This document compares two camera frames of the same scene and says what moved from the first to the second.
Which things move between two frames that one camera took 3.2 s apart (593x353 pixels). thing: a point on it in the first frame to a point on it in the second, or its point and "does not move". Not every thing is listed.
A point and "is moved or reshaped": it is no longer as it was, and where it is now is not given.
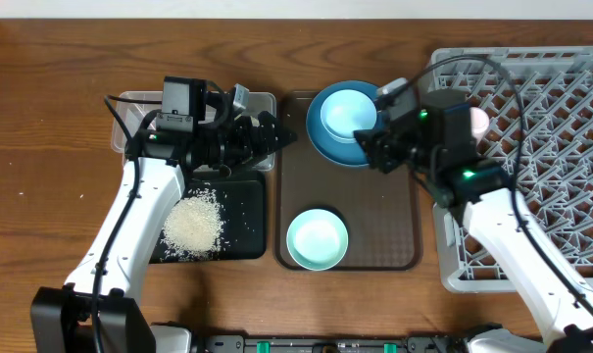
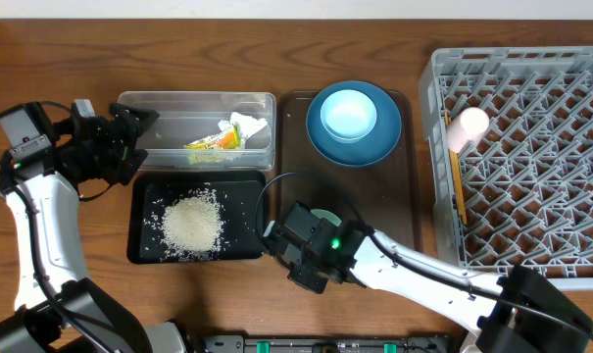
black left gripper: [243, 157] to [120, 151]
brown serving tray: [380, 212] does not move
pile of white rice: [193, 228] does not move
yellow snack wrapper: [241, 95] is moved or reshaped
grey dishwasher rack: [549, 112] does not move
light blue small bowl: [345, 112] does not move
